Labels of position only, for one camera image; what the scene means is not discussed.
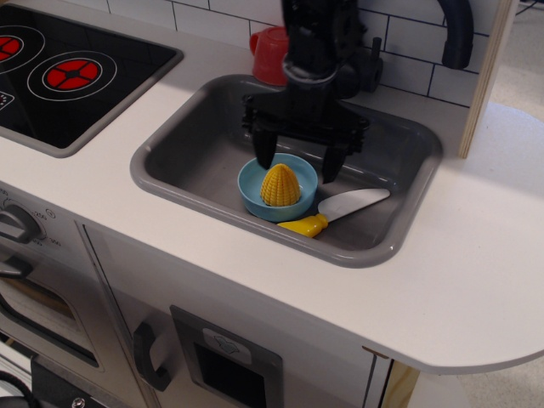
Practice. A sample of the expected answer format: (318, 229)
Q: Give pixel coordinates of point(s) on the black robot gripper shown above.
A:
(310, 109)

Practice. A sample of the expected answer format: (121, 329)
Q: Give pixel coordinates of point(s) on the yellow toy corn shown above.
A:
(280, 187)

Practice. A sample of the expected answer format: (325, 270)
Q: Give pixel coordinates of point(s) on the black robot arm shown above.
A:
(322, 36)

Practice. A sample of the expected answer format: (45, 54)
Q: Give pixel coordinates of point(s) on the light blue plastic bowl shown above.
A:
(252, 175)

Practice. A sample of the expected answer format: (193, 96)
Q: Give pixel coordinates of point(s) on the grey toy sink basin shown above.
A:
(194, 159)

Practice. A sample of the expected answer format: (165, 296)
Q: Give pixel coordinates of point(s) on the red plastic cup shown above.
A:
(269, 48)

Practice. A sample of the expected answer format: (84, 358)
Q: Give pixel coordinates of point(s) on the black toy faucet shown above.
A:
(426, 47)

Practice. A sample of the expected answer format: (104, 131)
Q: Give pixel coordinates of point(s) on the grey dispenser panel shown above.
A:
(230, 366)

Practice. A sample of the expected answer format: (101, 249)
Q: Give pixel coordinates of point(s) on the black toy stove top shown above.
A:
(63, 82)

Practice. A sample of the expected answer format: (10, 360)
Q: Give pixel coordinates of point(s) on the wooden side panel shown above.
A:
(500, 31)

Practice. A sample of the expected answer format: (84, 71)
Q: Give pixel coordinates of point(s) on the grey oven knob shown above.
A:
(18, 225)

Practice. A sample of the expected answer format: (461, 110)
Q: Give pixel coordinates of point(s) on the toy oven door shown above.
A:
(58, 312)

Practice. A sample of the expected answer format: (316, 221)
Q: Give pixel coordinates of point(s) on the yellow handled toy spatula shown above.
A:
(334, 208)

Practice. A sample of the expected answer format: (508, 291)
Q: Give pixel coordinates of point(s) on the dark grey cabinet handle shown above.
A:
(143, 340)

